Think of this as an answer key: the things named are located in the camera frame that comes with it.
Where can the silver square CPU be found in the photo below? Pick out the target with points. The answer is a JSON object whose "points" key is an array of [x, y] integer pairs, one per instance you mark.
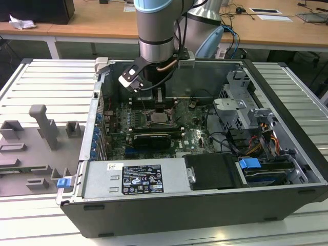
{"points": [[157, 118]]}

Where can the silver shroud latch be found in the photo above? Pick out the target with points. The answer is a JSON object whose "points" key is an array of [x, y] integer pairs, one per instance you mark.
{"points": [[191, 175]]}

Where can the white desk outlet plate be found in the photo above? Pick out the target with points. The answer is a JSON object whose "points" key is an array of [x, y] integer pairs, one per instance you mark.
{"points": [[129, 9], [266, 10], [275, 18]]}

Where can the black plastic shroud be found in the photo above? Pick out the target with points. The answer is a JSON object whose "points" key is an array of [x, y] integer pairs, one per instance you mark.
{"points": [[212, 171]]}

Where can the silver drive cage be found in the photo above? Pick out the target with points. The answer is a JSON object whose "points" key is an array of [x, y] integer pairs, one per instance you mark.
{"points": [[230, 107]]}

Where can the green motherboard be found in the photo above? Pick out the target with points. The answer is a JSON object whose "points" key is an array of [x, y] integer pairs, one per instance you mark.
{"points": [[194, 138]]}

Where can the black box on desk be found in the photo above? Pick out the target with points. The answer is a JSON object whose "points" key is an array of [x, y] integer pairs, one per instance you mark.
{"points": [[38, 11]]}

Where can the grey case latch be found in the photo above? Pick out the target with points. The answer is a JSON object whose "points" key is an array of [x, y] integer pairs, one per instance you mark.
{"points": [[101, 65]]}

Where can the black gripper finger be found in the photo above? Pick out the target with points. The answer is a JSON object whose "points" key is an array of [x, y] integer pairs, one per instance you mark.
{"points": [[163, 102], [157, 102]]}

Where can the RAM slot with white clips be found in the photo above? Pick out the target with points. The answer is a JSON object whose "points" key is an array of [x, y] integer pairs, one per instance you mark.
{"points": [[171, 99], [178, 133], [171, 105], [153, 128]]}

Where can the crumpled white paper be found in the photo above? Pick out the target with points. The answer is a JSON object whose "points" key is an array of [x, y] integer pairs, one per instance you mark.
{"points": [[21, 23]]}

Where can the grey parts rack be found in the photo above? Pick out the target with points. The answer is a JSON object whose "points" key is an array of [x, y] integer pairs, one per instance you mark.
{"points": [[30, 159]]}

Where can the blue disk carrier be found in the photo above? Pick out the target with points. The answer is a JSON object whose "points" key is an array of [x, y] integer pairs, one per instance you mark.
{"points": [[248, 163]]}

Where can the small black power adapter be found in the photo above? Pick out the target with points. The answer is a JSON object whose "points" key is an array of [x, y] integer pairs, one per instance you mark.
{"points": [[240, 10]]}

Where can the black hard disk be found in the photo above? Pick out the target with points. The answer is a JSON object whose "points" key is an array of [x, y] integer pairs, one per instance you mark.
{"points": [[266, 176]]}

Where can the black graphics card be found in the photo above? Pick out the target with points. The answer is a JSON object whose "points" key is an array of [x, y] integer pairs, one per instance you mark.
{"points": [[151, 142]]}

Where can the CPU socket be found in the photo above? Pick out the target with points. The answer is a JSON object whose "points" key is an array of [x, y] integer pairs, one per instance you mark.
{"points": [[172, 122]]}

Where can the wooden desk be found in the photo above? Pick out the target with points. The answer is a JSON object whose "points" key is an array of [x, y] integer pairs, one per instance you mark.
{"points": [[102, 23]]}

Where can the green RAM stick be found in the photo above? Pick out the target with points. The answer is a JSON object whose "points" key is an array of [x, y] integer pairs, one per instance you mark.
{"points": [[20, 169]]}

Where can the silver coin battery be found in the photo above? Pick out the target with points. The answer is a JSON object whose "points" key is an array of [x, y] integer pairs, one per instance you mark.
{"points": [[193, 103]]}

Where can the black open PC case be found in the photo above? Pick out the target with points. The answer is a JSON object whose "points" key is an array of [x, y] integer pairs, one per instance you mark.
{"points": [[179, 217]]}

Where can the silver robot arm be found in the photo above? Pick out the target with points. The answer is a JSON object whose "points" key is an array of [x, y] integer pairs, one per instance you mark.
{"points": [[155, 25]]}

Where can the blue case latch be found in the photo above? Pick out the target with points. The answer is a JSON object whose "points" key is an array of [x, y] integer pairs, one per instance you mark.
{"points": [[62, 183]]}

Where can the blue card retention clip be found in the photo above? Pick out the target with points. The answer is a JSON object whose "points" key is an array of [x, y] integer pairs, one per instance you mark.
{"points": [[94, 146], [96, 131], [95, 139], [93, 154], [99, 117]]}

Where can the silver power supply with label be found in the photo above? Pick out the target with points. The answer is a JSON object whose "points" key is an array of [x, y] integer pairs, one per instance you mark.
{"points": [[97, 179]]}

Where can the silver wrist bracket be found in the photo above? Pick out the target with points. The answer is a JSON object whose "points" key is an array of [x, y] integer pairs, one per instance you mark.
{"points": [[186, 61]]}

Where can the metal socket locking lever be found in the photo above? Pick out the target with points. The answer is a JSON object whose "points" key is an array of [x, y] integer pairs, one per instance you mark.
{"points": [[144, 106], [178, 116]]}

